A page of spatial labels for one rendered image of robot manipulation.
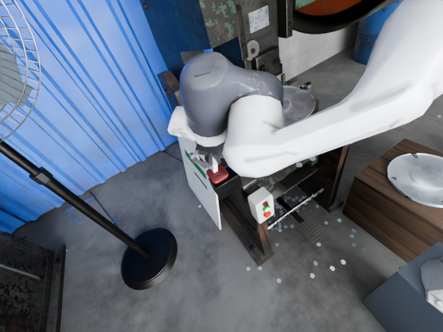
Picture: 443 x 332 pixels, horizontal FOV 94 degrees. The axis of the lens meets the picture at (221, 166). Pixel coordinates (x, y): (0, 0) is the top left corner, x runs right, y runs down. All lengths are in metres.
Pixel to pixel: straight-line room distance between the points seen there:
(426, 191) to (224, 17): 1.02
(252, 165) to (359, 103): 0.15
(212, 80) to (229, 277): 1.14
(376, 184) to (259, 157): 0.93
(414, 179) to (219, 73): 1.05
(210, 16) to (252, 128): 0.39
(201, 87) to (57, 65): 1.60
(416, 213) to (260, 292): 0.78
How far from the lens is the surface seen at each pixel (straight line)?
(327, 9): 1.03
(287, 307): 1.25
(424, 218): 1.14
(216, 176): 0.67
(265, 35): 0.79
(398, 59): 0.29
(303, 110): 0.81
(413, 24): 0.31
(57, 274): 1.92
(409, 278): 0.89
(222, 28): 0.65
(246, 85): 0.34
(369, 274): 1.35
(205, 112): 0.34
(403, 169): 1.26
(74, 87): 1.88
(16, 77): 0.88
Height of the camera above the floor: 1.23
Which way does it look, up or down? 45 degrees down
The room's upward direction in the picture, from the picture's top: 20 degrees counter-clockwise
